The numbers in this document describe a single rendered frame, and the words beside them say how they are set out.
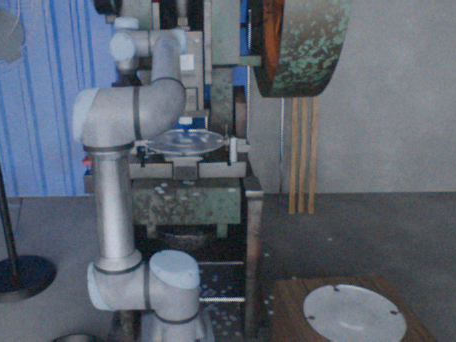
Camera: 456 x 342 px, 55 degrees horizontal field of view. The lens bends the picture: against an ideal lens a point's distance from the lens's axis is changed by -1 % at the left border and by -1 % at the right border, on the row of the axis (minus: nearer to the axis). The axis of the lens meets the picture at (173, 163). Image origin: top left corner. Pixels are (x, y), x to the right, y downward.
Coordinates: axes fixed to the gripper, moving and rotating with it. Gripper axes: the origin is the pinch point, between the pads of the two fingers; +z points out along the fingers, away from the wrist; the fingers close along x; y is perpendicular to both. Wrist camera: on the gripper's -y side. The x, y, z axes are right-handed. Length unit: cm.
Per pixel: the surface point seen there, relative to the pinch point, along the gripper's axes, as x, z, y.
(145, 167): -7.5, 19.1, 2.6
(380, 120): -193, 44, 36
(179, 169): -16.7, 17.3, -6.7
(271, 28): -71, -26, 16
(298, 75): -44, -22, -30
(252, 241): -32, 36, -34
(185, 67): -24.3, -16.5, 5.7
